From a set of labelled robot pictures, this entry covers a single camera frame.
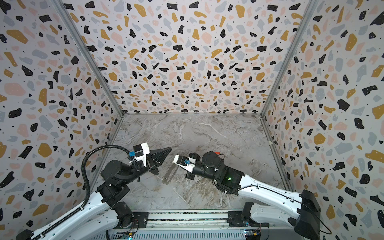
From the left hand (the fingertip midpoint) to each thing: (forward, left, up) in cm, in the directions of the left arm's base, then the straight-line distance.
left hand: (168, 148), depth 57 cm
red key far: (+20, -25, -40) cm, 51 cm away
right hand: (0, -1, -8) cm, 8 cm away
